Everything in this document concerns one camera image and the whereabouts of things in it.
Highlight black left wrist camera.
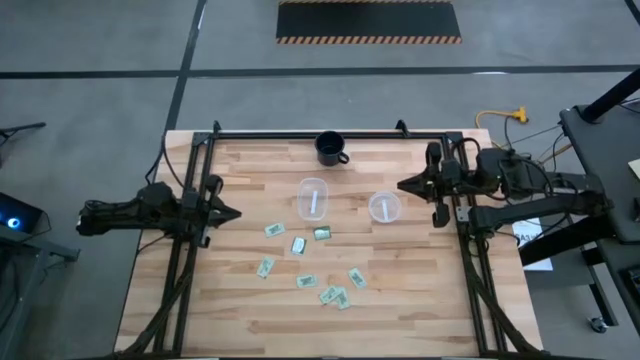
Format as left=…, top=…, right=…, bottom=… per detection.
left=182, top=188, right=203, bottom=211

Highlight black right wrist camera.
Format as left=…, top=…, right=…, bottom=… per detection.
left=442, top=158, right=463, bottom=188

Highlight grey metal stand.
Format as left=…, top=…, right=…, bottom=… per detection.
left=0, top=224, right=81, bottom=360

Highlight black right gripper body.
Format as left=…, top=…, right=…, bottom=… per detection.
left=422, top=142, right=451, bottom=229

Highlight round clear plastic container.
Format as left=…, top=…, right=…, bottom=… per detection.
left=368, top=190, right=403, bottom=224

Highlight black hazard-striped floor mat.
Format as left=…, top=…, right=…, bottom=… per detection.
left=275, top=0, right=463, bottom=45

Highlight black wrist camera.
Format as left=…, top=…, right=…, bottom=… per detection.
left=182, top=188, right=203, bottom=211
left=442, top=158, right=463, bottom=188

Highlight black mug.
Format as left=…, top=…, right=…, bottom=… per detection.
left=314, top=130, right=351, bottom=167

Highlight yellow extension cord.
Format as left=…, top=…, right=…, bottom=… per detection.
left=474, top=105, right=529, bottom=151

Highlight rectangular clear plastic container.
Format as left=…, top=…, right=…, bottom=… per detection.
left=297, top=177, right=330, bottom=222

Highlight black computer with blue light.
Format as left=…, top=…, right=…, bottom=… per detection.
left=0, top=192, right=44, bottom=234

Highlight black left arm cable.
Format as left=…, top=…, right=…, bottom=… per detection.
left=144, top=132, right=187, bottom=191

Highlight black pole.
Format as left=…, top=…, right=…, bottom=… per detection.
left=579, top=67, right=640, bottom=124

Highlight black tripod leg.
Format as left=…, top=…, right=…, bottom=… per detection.
left=0, top=121, right=47, bottom=142

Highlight white paper sheet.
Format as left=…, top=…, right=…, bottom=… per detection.
left=512, top=215, right=554, bottom=272

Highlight black side table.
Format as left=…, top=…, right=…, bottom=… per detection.
left=518, top=102, right=640, bottom=337

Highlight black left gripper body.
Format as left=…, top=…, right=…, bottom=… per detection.
left=198, top=174, right=226, bottom=250

